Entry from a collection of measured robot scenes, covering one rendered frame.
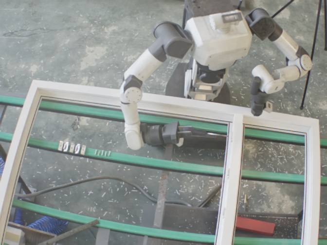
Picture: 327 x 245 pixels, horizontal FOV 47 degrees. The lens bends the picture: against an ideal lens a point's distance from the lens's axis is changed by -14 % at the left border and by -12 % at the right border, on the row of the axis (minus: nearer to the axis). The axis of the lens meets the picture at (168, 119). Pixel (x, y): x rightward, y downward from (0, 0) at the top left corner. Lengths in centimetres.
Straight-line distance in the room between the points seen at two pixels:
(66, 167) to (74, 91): 96
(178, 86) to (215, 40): 129
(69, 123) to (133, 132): 122
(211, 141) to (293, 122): 89
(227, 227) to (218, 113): 58
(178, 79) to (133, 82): 127
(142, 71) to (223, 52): 35
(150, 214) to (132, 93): 66
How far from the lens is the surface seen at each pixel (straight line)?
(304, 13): 416
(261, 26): 185
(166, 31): 176
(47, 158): 298
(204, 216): 213
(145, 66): 178
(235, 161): 188
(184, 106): 200
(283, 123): 207
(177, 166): 192
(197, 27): 178
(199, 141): 281
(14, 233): 208
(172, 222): 211
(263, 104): 192
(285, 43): 192
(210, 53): 177
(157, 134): 193
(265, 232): 212
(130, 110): 188
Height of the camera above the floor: 259
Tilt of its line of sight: 58 degrees down
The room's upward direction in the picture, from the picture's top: 4 degrees clockwise
